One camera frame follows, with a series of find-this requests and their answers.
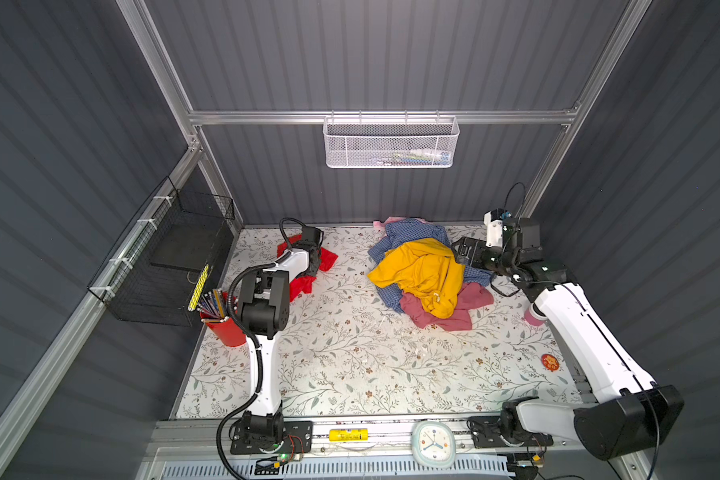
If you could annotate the dusty pink cloth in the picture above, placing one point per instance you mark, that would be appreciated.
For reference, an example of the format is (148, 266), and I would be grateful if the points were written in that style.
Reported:
(471, 297)

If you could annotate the mint green alarm clock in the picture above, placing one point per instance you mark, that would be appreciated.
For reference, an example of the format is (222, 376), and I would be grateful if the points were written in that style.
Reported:
(433, 445)

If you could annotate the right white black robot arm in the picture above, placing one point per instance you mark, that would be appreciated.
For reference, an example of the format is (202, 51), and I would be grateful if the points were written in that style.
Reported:
(630, 412)

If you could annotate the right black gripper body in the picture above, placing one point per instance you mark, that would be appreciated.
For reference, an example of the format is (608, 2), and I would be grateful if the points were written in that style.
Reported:
(487, 258)

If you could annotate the pink tape roll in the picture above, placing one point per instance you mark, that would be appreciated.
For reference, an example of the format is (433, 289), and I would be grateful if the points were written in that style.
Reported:
(534, 317)

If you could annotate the yellow cloth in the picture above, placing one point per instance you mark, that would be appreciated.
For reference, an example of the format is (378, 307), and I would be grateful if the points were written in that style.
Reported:
(426, 269)

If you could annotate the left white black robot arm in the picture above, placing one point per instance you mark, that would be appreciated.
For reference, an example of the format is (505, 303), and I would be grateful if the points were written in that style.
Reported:
(259, 303)

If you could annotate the blue checkered cloth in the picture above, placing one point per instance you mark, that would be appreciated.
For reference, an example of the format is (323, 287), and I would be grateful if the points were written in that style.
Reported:
(396, 234)

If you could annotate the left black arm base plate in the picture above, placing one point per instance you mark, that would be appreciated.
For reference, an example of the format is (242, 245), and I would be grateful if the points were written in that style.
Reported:
(260, 435)

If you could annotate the yellow ruler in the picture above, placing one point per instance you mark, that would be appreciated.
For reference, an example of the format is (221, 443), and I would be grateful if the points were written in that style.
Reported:
(199, 288)

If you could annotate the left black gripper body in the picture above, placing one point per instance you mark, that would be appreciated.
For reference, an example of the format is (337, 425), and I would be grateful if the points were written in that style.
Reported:
(311, 272)

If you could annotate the red cloth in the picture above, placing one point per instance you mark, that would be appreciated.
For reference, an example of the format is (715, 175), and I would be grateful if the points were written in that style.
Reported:
(304, 284)

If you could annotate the black wire mesh basket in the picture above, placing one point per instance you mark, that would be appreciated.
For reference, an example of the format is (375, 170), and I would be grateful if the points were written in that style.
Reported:
(151, 276)

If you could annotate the red round sticker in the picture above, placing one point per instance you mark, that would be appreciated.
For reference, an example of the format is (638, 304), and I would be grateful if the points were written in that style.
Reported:
(550, 362)

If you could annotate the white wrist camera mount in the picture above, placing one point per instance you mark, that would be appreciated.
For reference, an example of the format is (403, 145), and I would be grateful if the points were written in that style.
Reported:
(494, 223)

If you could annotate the floral table mat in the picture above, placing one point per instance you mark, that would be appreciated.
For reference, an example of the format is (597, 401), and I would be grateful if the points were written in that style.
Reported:
(344, 352)

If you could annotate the yellow spirit level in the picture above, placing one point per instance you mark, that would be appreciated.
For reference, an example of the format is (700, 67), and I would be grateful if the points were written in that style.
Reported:
(349, 435)

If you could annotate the red pencil cup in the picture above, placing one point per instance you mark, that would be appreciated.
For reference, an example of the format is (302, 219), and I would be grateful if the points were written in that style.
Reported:
(213, 309)

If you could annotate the light pink cloth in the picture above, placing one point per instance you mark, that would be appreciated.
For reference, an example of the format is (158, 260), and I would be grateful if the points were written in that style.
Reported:
(381, 225)

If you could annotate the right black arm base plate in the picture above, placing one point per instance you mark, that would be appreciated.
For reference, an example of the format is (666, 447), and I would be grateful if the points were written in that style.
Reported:
(490, 432)

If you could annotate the white wire mesh basket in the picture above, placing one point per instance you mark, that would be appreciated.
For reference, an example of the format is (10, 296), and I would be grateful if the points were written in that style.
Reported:
(394, 142)

